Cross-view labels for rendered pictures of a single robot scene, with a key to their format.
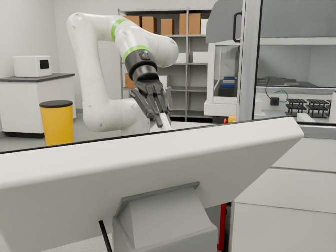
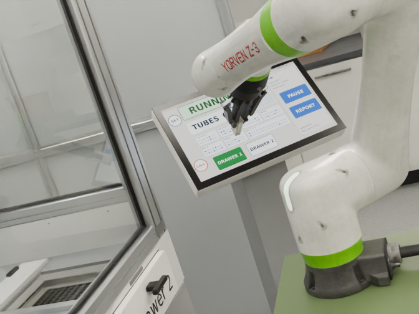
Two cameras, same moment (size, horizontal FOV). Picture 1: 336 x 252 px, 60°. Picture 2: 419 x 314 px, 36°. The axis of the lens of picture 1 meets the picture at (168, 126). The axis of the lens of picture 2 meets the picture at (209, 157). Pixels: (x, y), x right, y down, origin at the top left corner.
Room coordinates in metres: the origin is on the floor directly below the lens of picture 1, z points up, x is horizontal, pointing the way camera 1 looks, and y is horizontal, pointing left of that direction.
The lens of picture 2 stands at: (2.48, 0.11, 1.49)
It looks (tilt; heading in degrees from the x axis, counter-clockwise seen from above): 14 degrees down; 187
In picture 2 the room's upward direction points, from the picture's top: 18 degrees counter-clockwise
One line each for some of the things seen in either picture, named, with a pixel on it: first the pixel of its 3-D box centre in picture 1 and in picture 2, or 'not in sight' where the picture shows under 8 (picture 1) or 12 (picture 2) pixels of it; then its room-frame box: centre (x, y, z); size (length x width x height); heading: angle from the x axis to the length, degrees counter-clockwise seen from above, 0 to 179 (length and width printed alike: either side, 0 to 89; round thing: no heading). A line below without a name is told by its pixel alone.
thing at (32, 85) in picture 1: (39, 93); not in sight; (4.78, 2.12, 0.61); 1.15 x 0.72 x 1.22; 170
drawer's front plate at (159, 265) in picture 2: not in sight; (149, 299); (1.15, -0.28, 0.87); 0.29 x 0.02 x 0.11; 167
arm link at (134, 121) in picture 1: (132, 120); (325, 207); (1.26, 0.16, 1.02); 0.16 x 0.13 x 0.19; 122
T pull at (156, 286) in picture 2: not in sight; (154, 285); (1.16, -0.25, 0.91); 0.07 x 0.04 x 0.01; 167
